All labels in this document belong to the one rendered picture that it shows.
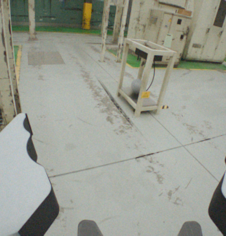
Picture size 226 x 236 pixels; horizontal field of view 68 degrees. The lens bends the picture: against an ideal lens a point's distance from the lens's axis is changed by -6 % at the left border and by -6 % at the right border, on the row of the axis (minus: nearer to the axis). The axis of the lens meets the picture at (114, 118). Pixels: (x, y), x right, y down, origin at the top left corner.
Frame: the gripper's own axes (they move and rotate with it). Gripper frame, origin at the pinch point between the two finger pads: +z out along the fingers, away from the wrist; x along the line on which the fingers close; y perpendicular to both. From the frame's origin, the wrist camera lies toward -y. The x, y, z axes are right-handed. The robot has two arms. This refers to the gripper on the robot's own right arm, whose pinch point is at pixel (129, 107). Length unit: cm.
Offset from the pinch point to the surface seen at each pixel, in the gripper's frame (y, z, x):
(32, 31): 43, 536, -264
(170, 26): 26, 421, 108
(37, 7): -29, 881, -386
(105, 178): 106, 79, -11
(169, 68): 52, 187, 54
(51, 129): 98, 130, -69
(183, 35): 46, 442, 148
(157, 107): 103, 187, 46
